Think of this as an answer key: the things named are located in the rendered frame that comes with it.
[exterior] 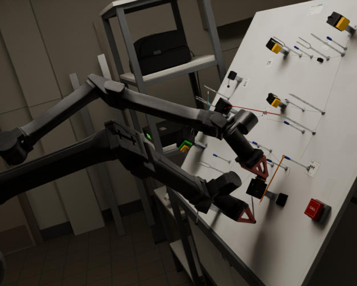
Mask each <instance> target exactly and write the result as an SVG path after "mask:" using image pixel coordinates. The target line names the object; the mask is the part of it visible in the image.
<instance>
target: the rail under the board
mask: <svg viewBox="0 0 357 286"><path fill-rule="evenodd" d="M171 192H172V195H173V199H174V200H175V201H176V202H177V203H178V204H179V206H180V207H181V208H182V209H183V210H184V211H185V212H186V213H187V215H188V216H189V217H190V218H191V219H192V221H193V222H194V223H195V222H196V218H197V213H196V212H195V211H194V210H193V208H192V207H191V206H190V205H189V204H188V203H187V202H186V201H185V200H184V199H183V198H182V197H181V195H180V194H178V193H177V192H176V191H174V190H173V189H171ZM197 226H198V227H199V228H200V230H201V231H202V232H203V233H204V234H205V235H206V236H207V237H208V239H209V240H210V241H211V242H212V243H213V244H214V245H215V246H216V248H217V249H218V250H219V251H220V253H222V255H223V256H224V257H225V258H226V259H227V260H228V262H229V263H230V264H231V265H232V266H233V267H234V268H235V269H236V271H237V272H238V273H239V274H240V275H241V276H242V277H243V279H244V280H245V281H246V282H247V283H248V285H249V286H265V285H264V284H263V283H262V282H261V280H260V279H259V278H258V277H257V276H256V275H255V274H254V273H253V272H252V271H251V269H250V268H249V267H248V266H247V265H246V264H245V263H244V262H243V261H242V260H241V259H240V258H239V257H238V256H237V255H236V254H235V253H234V252H233V251H232V249H231V248H230V247H229V246H228V245H227V244H226V243H225V242H224V241H223V240H222V239H221V238H220V237H219V236H218V235H217V234H216V233H215V232H214V231H213V230H212V228H211V227H210V226H209V225H208V224H207V223H206V222H205V221H204V220H203V219H202V218H201V217H200V216H199V215H198V225H197Z"/></svg>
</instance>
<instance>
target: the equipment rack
mask: <svg viewBox="0 0 357 286"><path fill-rule="evenodd" d="M201 1H202V4H203V9H204V14H205V18H206V22H207V26H208V31H209V36H210V39H211V43H212V48H213V53H214V54H195V55H194V56H195V57H194V56H193V55H192V54H191V58H192V59H191V61H189V62H188V63H186V64H185V63H182V64H179V65H175V66H172V67H169V68H166V69H162V70H159V71H155V72H152V73H149V74H147V75H145V76H143V75H142V74H141V70H140V66H139V64H138V59H137V56H136V52H135V48H134V46H133V41H132V38H131V34H130V31H129V28H128V23H127V20H126V17H125V14H129V13H132V12H136V11H140V10H144V9H148V8H151V7H155V6H159V5H164V4H167V3H171V8H172V11H173V15H174V19H175V24H176V27H177V29H178V30H179V29H182V30H183V31H184V28H183V24H182V20H181V17H180V12H179V8H178V4H177V0H119V1H115V2H112V3H111V4H109V5H108V6H107V7H106V8H105V9H103V10H102V11H101V12H100V13H99V16H101V17H102V21H103V25H104V28H105V31H106V35H107V38H108V42H109V44H110V48H111V52H112V55H113V58H114V62H115V65H116V68H117V72H118V75H119V78H120V82H121V83H123V84H124V86H125V87H127V88H129V87H128V84H129V85H132V86H134V87H137V88H138V92H139V93H142V94H145V95H147V92H146V88H145V86H149V85H152V84H155V83H158V82H162V81H166V80H168V79H172V78H175V77H179V76H182V75H185V74H188V75H189V78H190V82H191V87H192V91H193V94H194V98H195V103H196V107H197V109H200V104H199V100H198V99H196V98H197V97H198V91H197V88H196V82H195V77H194V72H196V71H198V70H202V69H205V68H209V67H211V66H215V65H217V70H218V73H219V78H220V83H221V84H222V82H223V80H224V78H225V76H226V68H225V64H224V59H223V56H222V51H221V46H220V41H219V36H218V33H217V28H216V23H215V19H214V16H213V11H212V6H211V2H210V0H201ZM113 17H117V19H118V21H119V25H120V29H121V32H122V36H123V39H124V43H125V46H126V49H127V53H128V57H129V60H130V63H131V67H132V70H133V74H132V73H131V72H129V73H125V74H124V70H123V67H122V64H121V60H120V56H119V53H118V50H117V46H116V43H115V39H114V36H113V33H112V29H111V26H110V22H109V18H113ZM184 35H185V32H184ZM185 38H186V36H185ZM186 43H187V40H186ZM186 46H187V47H188V44H186ZM196 65H197V66H196ZM196 96H197V97H196ZM129 113H130V115H131V119H132V123H133V126H134V129H135V130H136V131H138V132H139V133H140V134H142V135H143V136H144V133H142V132H141V128H140V125H139V122H138V118H137V115H136V111H135V110H131V109H129ZM145 116H146V120H147V122H148V126H149V130H150V134H151V136H152V140H153V144H152V143H151V142H150V141H149V140H148V139H147V138H146V137H145V136H144V138H145V141H146V142H147V143H149V144H150V145H151V146H152V147H153V148H154V150H156V151H157V152H158V153H159V154H161V155H162V156H164V157H165V158H168V157H171V156H173V155H176V154H179V153H182V152H181V151H180V150H179V148H177V142H175V143H173V144H170V145H166V146H164V147H162V145H161V141H160V138H159V134H158V131H157V127H156V123H155V120H154V116H152V115H148V114H146V113H145ZM172 149H173V150H172ZM169 150H170V151H169ZM167 151H168V152H167ZM164 152H165V153H164ZM149 180H150V183H151V186H152V190H153V193H154V197H155V199H156V203H157V207H158V210H159V213H160V216H161V220H162V223H163V227H164V230H165V233H166V237H167V241H168V243H169V247H170V250H171V254H172V257H173V260H174V264H175V268H176V271H177V272H181V271H182V268H181V266H180V264H181V265H182V266H183V268H184V270H185V271H186V272H187V274H188V276H189V277H190V279H191V280H192V282H193V284H194V286H203V285H205V284H204V279H202V278H203V276H202V273H201V269H200V265H199V261H198V258H197V255H196V251H195V247H194V243H193V240H192V237H191V235H190V236H187V233H186V230H185V227H184V223H187V219H186V214H185V212H184V210H180V209H179V205H178V203H177V202H176V201H175V200H174V199H173V195H172V192H171V188H170V187H168V186H166V185H165V186H163V187H160V188H158V186H157V183H156V180H155V179H154V178H152V177H149ZM166 190H167V193H168V196H169V199H170V201H169V200H167V202H165V201H164V199H163V198H164V197H165V195H166ZM163 206H164V207H165V208H166V210H167V211H168V212H169V214H170V215H171V216H172V218H173V219H174V220H175V222H176V223H177V227H178V231H179V235H180V240H177V241H175V242H174V241H173V237H172V235H171V231H170V227H169V223H168V221H167V217H166V213H165V210H164V207H163ZM184 216H185V217H184ZM200 279H201V280H200Z"/></svg>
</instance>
